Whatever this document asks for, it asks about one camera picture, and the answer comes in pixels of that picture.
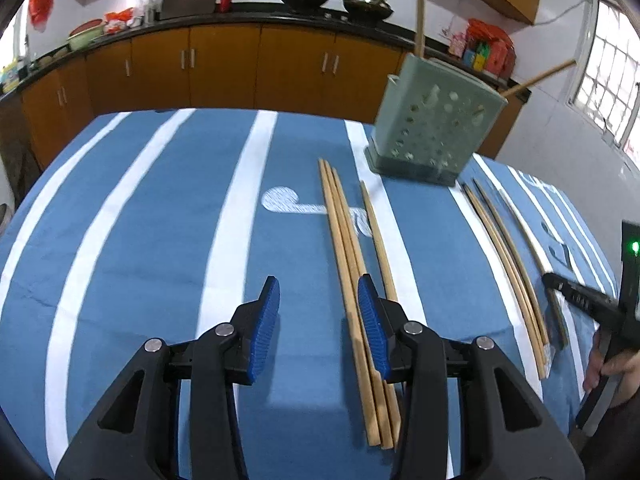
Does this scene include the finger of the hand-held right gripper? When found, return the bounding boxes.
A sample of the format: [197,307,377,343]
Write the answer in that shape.
[542,272,626,331]

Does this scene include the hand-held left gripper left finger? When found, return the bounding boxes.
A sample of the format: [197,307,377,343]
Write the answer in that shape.
[55,276,281,480]

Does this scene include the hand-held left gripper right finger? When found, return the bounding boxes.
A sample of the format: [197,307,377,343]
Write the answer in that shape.
[356,273,586,480]

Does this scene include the wooden chopstick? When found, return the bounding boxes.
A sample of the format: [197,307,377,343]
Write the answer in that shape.
[416,0,427,59]
[471,178,554,349]
[466,184,552,362]
[331,167,402,445]
[462,184,547,380]
[318,159,381,448]
[358,181,400,305]
[502,58,577,98]
[324,160,395,450]
[498,188,570,350]

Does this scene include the green perforated utensil holder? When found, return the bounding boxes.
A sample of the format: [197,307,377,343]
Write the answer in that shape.
[364,52,509,187]

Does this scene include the person's right hand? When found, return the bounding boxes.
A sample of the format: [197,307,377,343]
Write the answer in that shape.
[582,331,640,404]

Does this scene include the blue striped tablecloth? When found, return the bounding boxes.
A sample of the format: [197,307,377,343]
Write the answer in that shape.
[0,107,621,480]

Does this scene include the barred window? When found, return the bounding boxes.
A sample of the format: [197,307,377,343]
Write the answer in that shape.
[567,0,640,153]

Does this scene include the wooden lower kitchen cabinets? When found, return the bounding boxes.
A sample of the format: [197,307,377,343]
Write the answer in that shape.
[0,22,531,171]

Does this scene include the red gift boxes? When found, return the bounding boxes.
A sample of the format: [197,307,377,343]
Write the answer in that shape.
[447,19,516,78]

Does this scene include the black kitchen countertop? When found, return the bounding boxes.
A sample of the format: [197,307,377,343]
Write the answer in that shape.
[0,10,531,106]

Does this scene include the black wok with lid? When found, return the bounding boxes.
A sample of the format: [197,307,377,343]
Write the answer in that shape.
[342,0,394,25]

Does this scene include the orange plastic bag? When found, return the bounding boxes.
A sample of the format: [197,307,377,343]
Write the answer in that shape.
[104,8,143,35]

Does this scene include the green basin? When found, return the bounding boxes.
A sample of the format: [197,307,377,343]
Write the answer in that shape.
[67,19,106,52]

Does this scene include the red plastic bag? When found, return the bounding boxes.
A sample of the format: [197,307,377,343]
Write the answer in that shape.
[28,0,58,28]

